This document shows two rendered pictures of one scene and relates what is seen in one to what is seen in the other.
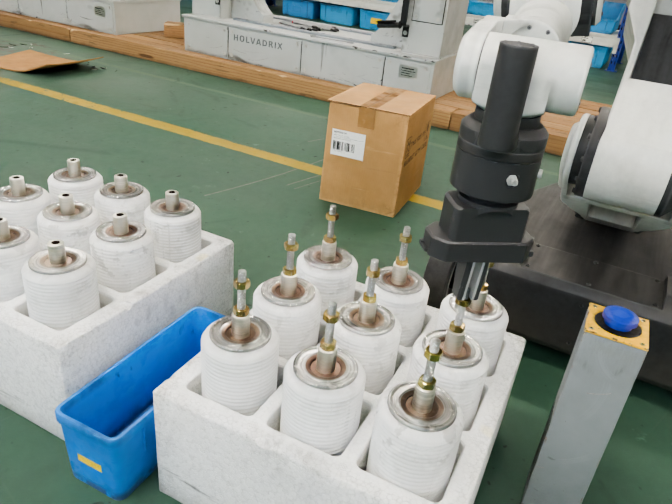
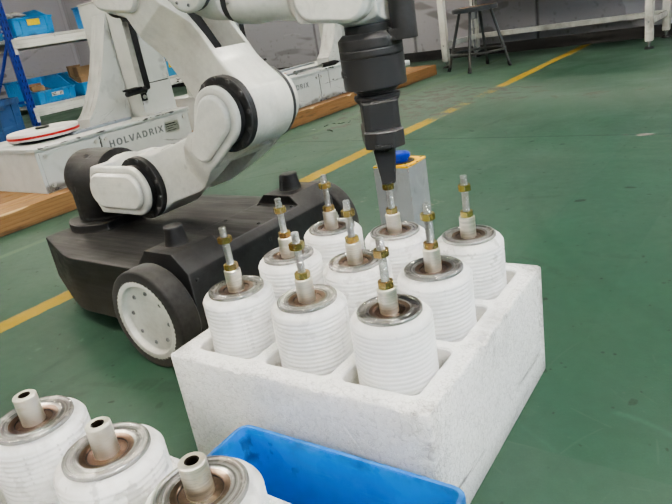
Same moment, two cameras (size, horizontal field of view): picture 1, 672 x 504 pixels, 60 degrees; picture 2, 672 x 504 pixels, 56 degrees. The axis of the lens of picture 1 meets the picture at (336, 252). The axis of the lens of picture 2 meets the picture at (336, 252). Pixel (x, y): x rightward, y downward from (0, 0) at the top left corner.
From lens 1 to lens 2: 0.89 m
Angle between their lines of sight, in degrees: 69
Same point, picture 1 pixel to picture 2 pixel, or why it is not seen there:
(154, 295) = not seen: hidden behind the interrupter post
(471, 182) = (396, 74)
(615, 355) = (419, 171)
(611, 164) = (265, 104)
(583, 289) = (262, 227)
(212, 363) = (425, 334)
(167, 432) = (443, 448)
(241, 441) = (478, 359)
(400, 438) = (500, 245)
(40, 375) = not seen: outside the picture
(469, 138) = (384, 43)
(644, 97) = (233, 56)
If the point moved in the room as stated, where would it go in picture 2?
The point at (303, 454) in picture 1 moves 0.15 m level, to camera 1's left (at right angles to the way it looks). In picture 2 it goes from (491, 320) to (499, 387)
